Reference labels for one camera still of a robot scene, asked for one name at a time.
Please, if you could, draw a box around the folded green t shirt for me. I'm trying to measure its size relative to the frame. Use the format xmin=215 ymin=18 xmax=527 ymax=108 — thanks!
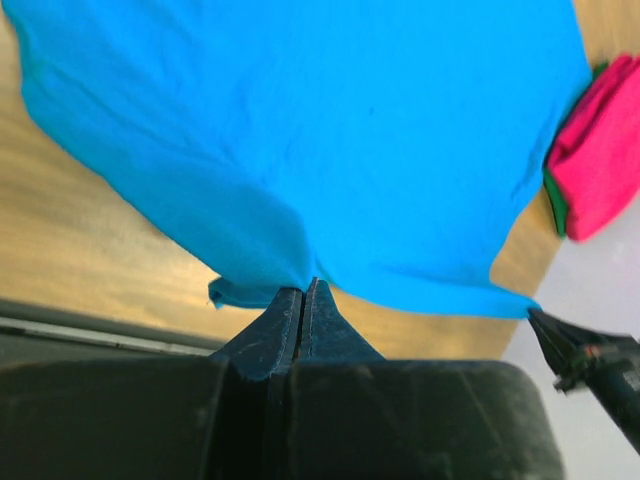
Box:
xmin=542 ymin=60 xmax=609 ymax=238

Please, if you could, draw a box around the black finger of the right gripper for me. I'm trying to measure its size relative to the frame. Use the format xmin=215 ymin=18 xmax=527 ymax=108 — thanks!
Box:
xmin=528 ymin=308 xmax=595 ymax=375

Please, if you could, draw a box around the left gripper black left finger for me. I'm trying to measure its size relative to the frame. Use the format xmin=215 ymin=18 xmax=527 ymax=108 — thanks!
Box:
xmin=212 ymin=289 xmax=303 ymax=382

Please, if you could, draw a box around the folded pink t shirt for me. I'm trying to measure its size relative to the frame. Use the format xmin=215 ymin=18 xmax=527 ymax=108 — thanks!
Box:
xmin=544 ymin=54 xmax=639 ymax=242

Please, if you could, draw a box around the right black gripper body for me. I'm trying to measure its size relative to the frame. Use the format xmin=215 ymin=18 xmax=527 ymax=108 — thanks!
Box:
xmin=554 ymin=335 xmax=639 ymax=450

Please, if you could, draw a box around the blue t shirt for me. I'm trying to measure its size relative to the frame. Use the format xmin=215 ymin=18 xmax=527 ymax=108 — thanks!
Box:
xmin=3 ymin=1 xmax=590 ymax=319

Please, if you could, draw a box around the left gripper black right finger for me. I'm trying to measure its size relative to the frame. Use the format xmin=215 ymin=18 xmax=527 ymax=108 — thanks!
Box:
xmin=297 ymin=278 xmax=384 ymax=361

